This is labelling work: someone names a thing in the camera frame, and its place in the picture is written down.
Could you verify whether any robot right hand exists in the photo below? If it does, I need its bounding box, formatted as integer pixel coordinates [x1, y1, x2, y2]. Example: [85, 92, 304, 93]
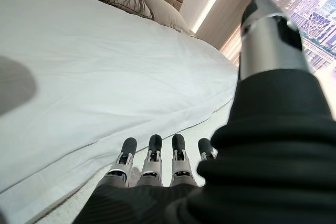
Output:
[72, 0, 336, 224]

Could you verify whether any white duvet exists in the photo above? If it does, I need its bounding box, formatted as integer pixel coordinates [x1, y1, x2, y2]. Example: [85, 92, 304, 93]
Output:
[0, 0, 239, 196]

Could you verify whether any beige textured bed runner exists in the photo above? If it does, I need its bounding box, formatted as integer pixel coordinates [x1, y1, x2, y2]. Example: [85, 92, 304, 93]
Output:
[0, 103, 237, 224]

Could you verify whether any beige curtain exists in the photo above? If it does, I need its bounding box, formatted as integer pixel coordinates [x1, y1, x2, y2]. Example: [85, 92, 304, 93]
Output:
[194, 0, 281, 59]

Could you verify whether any large beige pillow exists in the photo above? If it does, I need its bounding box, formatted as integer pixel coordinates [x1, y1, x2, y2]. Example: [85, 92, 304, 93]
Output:
[141, 0, 191, 34]

